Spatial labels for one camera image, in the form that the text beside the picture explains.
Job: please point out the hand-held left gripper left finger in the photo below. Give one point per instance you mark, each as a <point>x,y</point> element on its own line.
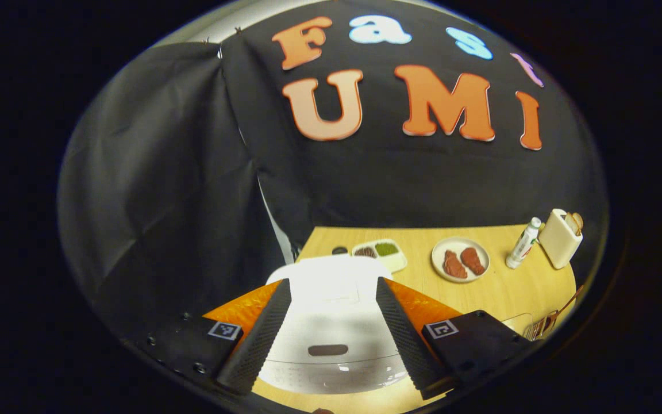
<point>259,339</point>

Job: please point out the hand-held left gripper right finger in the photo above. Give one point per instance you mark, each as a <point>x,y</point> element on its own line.
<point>403,339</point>

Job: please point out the white rice cooker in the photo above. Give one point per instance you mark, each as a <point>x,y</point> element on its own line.
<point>331,322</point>

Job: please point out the dark wooden spoon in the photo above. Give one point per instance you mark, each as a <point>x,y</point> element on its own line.
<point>564,310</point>

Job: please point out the white divided bean tray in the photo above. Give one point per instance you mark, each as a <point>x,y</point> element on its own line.
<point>388,253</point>

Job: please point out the raw red meat slice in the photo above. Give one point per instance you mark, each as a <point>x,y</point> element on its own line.
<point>473,260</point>
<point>454,265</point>

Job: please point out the white round plate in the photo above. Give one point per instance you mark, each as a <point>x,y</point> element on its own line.
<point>440,253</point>

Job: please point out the small black round cap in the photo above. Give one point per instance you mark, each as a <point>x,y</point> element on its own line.
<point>339,250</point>

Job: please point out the clear plastic container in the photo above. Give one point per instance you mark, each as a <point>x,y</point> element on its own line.
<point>516,325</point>

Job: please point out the white bottle green label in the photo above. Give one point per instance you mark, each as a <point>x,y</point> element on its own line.
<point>523,244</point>

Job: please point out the black backdrop cloth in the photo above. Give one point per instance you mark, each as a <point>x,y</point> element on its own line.
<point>411,172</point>

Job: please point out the plain black side cloth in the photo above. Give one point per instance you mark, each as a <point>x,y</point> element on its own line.
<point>158,190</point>

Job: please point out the cream toaster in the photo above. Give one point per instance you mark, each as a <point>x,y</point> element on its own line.
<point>558,244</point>

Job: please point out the toast slices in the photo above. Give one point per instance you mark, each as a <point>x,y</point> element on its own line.
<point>574,223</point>

